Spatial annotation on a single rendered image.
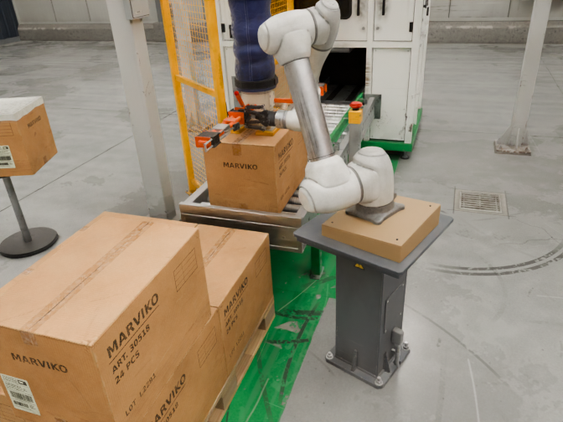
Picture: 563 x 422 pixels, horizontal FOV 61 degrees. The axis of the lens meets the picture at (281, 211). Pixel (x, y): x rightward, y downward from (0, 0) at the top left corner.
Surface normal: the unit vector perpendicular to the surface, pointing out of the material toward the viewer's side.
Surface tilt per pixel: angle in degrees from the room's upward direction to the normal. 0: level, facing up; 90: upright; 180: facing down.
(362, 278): 90
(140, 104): 90
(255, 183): 90
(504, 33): 90
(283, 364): 0
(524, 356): 0
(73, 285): 0
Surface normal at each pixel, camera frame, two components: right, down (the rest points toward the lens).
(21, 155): 0.03, 0.47
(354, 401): -0.05, -0.88
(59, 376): -0.31, 0.47
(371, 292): -0.63, 0.40
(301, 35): 0.47, 0.13
